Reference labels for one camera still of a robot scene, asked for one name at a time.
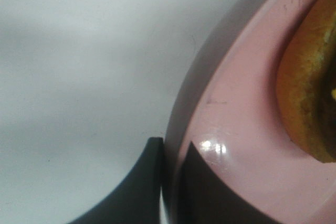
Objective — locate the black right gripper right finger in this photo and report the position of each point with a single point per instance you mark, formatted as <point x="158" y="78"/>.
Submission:
<point x="252" y="185"/>

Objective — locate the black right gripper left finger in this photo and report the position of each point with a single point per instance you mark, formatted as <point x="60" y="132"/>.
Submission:
<point x="137" y="198"/>

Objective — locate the pink round plate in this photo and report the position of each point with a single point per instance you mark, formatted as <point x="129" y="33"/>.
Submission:
<point x="228" y="95"/>

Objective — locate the toy burger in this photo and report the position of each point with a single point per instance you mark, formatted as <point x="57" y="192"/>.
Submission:
<point x="305" y="86"/>

